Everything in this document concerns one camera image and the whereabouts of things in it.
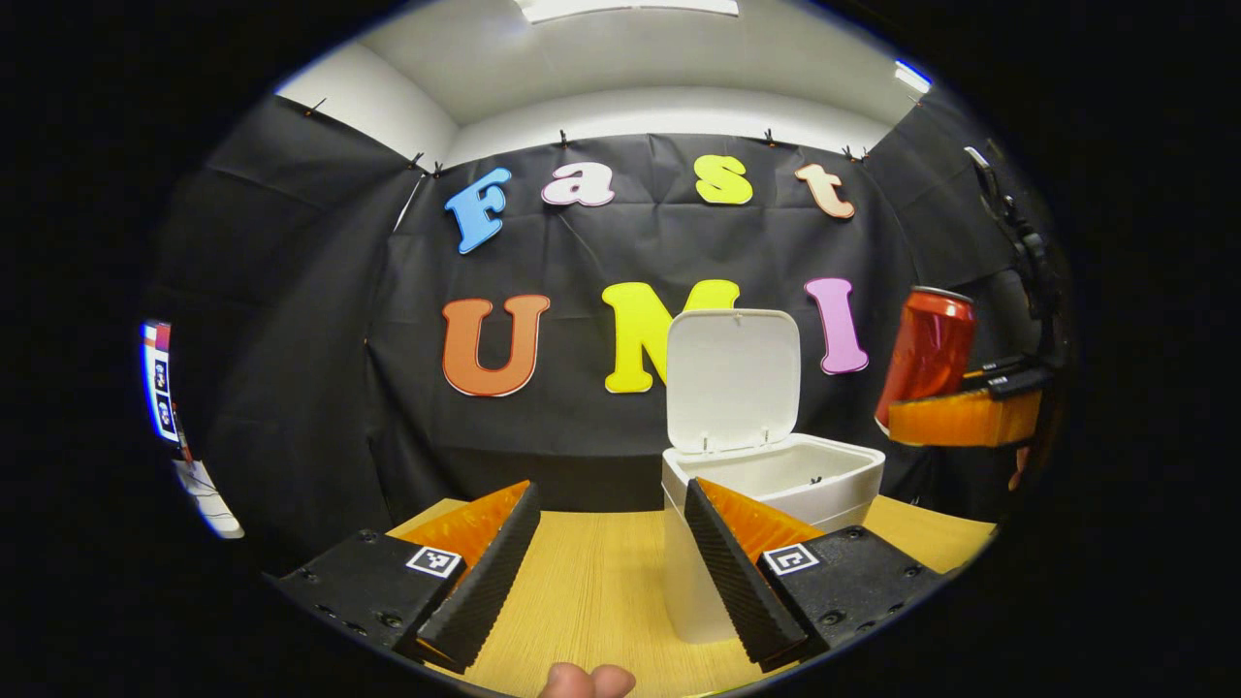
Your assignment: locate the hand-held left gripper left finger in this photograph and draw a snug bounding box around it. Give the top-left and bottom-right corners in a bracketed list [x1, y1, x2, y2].
[273, 480, 542, 675]

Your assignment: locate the red pop can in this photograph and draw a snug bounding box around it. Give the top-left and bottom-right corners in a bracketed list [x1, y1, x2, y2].
[875, 286, 978, 432]

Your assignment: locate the white desktop garbage bin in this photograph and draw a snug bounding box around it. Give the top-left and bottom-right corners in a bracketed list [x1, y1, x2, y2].
[662, 308, 886, 644]

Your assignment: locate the white side table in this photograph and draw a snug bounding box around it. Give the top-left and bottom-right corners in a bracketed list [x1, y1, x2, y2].
[175, 459, 245, 540]

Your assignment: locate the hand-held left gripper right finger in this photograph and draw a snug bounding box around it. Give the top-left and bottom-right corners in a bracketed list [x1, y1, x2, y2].
[684, 477, 949, 672]

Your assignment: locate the long ceiling light panel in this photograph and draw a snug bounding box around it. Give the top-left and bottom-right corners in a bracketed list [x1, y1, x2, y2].
[514, 0, 740, 22]

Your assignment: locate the wooden desktop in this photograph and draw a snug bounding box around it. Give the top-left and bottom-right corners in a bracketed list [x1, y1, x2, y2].
[388, 494, 998, 698]

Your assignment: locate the computer monitor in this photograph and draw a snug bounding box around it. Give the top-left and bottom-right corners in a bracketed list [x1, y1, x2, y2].
[142, 320, 183, 445]

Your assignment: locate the black backdrop cloth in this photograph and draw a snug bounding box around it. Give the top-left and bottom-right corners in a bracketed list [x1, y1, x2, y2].
[155, 87, 1067, 563]

